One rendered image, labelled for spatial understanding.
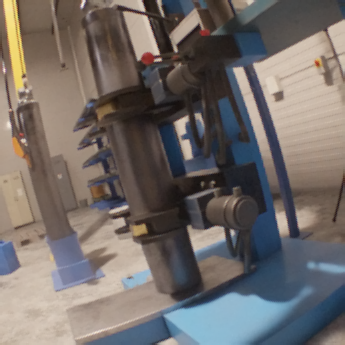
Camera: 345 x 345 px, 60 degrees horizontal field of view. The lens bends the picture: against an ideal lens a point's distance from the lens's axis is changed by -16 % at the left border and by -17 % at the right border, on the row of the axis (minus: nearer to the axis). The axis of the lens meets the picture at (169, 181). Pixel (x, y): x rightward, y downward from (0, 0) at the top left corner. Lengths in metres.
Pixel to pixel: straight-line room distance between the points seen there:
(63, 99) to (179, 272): 11.39
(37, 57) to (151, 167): 11.94
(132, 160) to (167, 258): 0.42
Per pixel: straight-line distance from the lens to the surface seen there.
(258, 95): 2.10
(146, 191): 1.40
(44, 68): 12.96
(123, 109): 1.25
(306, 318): 1.12
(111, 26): 1.54
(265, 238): 1.67
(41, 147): 2.68
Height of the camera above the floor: 0.70
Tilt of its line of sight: 3 degrees down
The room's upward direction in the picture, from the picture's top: 16 degrees counter-clockwise
